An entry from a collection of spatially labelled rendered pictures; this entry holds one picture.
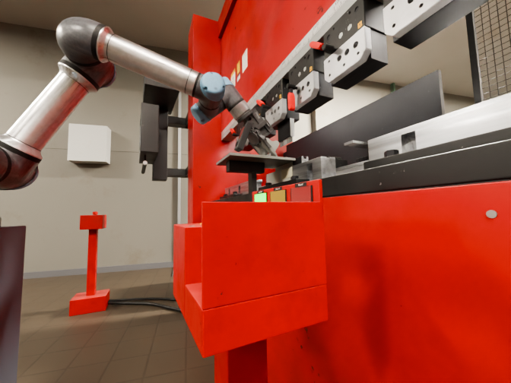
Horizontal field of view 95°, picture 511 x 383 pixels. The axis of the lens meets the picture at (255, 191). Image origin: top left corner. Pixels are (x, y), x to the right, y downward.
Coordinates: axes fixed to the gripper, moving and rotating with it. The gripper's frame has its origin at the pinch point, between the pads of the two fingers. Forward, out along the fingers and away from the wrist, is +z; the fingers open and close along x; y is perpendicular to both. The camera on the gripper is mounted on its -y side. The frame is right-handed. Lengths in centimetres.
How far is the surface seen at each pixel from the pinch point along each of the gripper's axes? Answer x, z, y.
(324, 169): -24.2, 10.2, -0.7
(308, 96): -21.2, -10.8, 13.8
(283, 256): -58, 0, -40
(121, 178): 308, -78, -43
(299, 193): -54, -2, -31
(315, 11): -26, -31, 31
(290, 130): -4.0, -4.3, 12.9
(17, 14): 305, -321, 1
